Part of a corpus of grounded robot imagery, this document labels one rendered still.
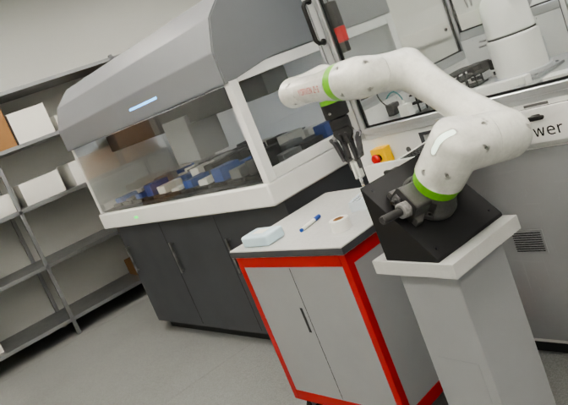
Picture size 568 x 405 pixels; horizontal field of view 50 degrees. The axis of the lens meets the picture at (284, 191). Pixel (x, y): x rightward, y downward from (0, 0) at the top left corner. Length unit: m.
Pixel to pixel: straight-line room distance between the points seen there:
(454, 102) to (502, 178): 0.60
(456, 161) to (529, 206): 0.79
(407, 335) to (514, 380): 0.50
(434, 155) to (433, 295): 0.39
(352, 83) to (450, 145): 0.41
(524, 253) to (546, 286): 0.14
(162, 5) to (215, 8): 3.79
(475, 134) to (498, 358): 0.59
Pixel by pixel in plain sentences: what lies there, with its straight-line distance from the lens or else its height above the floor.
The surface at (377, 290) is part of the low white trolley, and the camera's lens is 2.03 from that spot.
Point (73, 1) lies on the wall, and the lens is 6.13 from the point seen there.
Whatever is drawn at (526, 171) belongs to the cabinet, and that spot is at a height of 0.73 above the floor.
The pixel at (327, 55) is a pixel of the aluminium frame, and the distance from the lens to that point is 2.47.
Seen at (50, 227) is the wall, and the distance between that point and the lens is 5.71.
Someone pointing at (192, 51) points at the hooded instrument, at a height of 1.54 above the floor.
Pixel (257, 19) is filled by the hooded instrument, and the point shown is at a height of 1.57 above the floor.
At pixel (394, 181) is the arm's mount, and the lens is 1.64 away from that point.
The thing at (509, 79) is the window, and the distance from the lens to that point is 2.10.
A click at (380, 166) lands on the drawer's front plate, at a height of 0.92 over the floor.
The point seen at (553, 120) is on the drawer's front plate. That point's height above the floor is 0.88.
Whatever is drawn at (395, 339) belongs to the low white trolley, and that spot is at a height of 0.37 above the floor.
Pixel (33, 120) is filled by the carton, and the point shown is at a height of 1.70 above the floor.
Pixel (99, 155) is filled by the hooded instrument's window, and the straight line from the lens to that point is 3.85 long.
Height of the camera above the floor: 1.32
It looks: 10 degrees down
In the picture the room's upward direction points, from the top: 22 degrees counter-clockwise
